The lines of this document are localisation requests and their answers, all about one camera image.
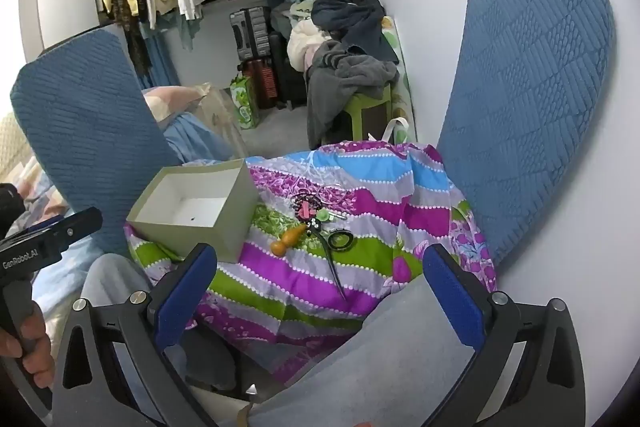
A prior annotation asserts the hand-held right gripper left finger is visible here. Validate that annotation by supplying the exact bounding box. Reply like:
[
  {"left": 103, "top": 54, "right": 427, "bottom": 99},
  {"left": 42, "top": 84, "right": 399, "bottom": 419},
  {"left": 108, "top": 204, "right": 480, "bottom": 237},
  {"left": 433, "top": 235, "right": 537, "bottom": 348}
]
[{"left": 50, "top": 243, "right": 236, "bottom": 427}]

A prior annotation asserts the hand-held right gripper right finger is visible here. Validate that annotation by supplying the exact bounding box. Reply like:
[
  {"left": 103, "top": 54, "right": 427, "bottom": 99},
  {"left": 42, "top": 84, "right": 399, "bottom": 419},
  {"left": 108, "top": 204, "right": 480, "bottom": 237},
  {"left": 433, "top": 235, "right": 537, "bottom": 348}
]
[{"left": 422, "top": 243, "right": 586, "bottom": 427}]

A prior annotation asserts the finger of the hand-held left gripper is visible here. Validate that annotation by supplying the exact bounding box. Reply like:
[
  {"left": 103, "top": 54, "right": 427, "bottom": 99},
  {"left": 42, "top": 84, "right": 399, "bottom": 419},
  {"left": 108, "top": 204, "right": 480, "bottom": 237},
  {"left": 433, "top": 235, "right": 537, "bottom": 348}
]
[{"left": 47, "top": 207, "right": 103, "bottom": 253}]

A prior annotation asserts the grey-green cardboard box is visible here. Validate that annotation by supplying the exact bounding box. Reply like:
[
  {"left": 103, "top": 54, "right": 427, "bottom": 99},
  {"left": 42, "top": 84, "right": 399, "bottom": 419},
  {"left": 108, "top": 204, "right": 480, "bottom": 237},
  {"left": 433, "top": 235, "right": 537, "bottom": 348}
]
[{"left": 125, "top": 158, "right": 259, "bottom": 264}]

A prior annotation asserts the person's left hand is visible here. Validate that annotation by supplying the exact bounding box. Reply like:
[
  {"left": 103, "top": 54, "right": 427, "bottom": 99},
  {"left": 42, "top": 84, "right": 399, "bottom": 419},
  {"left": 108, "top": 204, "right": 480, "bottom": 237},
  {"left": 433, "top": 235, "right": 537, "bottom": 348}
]
[{"left": 0, "top": 302, "right": 55, "bottom": 390}]

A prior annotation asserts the cream plaid bed cloth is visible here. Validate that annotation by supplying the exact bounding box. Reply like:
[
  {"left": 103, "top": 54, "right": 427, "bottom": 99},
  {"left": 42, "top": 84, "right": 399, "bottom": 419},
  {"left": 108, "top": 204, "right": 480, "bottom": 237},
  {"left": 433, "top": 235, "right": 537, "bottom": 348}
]
[{"left": 0, "top": 112, "right": 68, "bottom": 228}]

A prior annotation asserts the blue quilted cushion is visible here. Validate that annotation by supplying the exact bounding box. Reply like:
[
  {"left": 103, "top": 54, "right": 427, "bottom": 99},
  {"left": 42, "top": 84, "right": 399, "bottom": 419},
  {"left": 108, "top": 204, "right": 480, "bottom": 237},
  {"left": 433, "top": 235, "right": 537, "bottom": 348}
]
[
  {"left": 10, "top": 28, "right": 186, "bottom": 258},
  {"left": 436, "top": 0, "right": 615, "bottom": 275}
]

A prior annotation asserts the colourful striped floral blanket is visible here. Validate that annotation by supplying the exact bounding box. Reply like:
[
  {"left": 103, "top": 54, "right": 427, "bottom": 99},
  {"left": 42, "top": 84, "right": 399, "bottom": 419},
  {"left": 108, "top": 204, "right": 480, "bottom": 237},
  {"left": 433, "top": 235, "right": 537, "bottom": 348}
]
[{"left": 122, "top": 142, "right": 501, "bottom": 383}]

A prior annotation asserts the light blue sheet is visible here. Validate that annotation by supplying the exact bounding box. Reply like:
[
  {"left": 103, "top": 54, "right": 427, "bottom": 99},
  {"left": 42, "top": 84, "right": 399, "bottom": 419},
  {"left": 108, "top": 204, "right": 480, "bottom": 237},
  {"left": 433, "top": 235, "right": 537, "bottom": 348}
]
[{"left": 162, "top": 112, "right": 236, "bottom": 165}]

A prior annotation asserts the pink pillow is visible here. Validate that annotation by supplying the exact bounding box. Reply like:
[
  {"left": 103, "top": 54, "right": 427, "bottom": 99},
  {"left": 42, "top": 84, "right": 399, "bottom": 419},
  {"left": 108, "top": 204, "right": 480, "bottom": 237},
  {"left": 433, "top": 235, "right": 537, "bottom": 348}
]
[{"left": 141, "top": 83, "right": 213, "bottom": 122}]

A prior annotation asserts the beige plastic bag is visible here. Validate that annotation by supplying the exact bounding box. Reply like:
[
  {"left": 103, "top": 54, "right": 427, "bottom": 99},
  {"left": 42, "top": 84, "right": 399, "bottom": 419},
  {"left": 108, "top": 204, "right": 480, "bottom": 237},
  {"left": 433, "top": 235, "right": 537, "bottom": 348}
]
[{"left": 197, "top": 87, "right": 248, "bottom": 148}]

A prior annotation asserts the green shopping bag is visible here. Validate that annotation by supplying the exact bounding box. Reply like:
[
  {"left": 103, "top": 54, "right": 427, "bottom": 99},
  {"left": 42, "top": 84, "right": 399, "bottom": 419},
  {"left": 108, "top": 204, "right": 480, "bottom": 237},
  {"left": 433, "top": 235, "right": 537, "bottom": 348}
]
[{"left": 230, "top": 74, "right": 261, "bottom": 130}]

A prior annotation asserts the green plastic stool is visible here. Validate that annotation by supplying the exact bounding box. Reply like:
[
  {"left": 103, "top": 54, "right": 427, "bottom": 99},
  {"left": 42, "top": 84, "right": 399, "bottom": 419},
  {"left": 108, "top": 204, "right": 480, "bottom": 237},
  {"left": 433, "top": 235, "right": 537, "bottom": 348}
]
[{"left": 342, "top": 84, "right": 393, "bottom": 142}]

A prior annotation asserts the red suitcase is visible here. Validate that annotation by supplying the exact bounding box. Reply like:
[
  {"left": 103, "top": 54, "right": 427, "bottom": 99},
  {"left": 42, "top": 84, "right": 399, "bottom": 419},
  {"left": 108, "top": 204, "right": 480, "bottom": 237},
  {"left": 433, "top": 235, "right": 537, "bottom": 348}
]
[{"left": 239, "top": 58, "right": 278, "bottom": 110}]

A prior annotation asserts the black suitcase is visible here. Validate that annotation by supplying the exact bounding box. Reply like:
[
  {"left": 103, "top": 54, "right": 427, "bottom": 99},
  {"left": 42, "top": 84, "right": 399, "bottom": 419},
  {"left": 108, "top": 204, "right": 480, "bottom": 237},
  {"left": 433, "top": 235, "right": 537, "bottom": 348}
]
[{"left": 268, "top": 32, "right": 308, "bottom": 105}]

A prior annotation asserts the floral printed board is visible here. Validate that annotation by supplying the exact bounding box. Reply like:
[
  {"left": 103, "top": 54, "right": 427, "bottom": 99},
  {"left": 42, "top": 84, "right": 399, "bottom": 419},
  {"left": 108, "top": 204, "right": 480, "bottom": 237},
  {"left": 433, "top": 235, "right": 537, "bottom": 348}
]
[{"left": 382, "top": 16, "right": 418, "bottom": 142}]

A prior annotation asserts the grey garment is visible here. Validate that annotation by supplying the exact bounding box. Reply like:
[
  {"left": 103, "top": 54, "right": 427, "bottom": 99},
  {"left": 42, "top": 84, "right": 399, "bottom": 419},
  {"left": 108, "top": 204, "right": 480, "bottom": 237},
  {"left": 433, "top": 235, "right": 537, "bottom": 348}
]
[{"left": 305, "top": 39, "right": 401, "bottom": 150}]

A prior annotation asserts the grey ribbed suitcase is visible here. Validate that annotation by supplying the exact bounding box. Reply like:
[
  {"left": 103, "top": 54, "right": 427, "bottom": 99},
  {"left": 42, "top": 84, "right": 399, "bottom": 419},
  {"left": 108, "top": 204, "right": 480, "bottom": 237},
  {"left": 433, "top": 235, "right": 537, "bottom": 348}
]
[{"left": 229, "top": 7, "right": 272, "bottom": 60}]

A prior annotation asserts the cream garment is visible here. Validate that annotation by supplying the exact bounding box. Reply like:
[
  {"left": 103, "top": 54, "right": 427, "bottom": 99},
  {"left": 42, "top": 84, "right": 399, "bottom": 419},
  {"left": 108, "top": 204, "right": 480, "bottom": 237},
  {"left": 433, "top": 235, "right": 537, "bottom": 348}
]
[{"left": 287, "top": 19, "right": 333, "bottom": 70}]

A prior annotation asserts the navy garment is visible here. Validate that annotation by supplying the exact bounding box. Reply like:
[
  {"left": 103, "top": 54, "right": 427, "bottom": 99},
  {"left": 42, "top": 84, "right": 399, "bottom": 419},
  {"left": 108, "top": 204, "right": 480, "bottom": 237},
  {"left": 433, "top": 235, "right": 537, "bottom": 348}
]
[{"left": 310, "top": 0, "right": 401, "bottom": 62}]

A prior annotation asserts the white bag handle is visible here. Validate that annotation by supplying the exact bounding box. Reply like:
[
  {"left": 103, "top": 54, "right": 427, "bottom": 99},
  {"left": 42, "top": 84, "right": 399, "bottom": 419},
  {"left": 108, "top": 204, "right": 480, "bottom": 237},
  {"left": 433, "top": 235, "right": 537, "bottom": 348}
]
[{"left": 382, "top": 117, "right": 416, "bottom": 145}]

